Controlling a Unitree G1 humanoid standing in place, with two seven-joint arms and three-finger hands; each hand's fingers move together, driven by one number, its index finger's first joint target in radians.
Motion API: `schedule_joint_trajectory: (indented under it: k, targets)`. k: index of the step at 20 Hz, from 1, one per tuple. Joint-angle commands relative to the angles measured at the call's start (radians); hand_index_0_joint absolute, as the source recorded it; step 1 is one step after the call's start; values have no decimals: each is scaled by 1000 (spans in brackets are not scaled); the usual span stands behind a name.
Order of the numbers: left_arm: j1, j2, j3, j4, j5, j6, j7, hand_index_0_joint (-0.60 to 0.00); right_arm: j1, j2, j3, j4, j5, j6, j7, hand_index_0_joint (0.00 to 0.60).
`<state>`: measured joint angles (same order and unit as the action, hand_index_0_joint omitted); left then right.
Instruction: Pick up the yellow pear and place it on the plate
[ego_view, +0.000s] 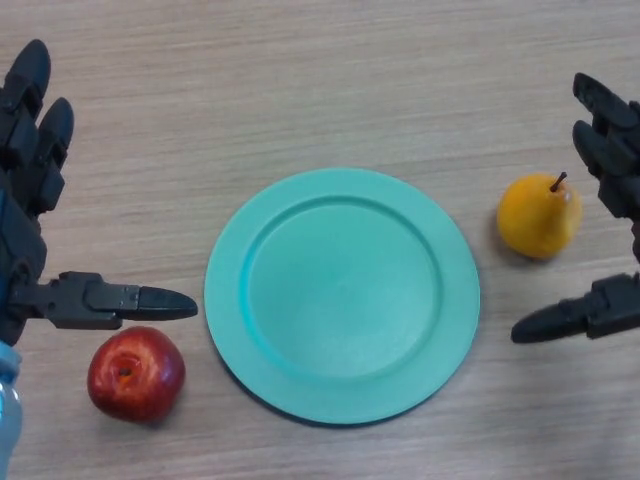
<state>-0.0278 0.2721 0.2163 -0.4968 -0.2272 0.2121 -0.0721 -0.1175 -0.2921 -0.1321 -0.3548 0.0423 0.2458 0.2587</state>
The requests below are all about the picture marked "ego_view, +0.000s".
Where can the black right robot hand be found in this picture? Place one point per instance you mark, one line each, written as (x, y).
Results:
(617, 155)

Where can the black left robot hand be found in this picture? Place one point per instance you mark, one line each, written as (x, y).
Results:
(22, 175)

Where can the yellow pear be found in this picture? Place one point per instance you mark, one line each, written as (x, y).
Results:
(537, 220)

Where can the green round plate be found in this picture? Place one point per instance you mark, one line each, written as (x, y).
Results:
(342, 300)

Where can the red apple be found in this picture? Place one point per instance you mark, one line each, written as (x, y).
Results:
(135, 375)

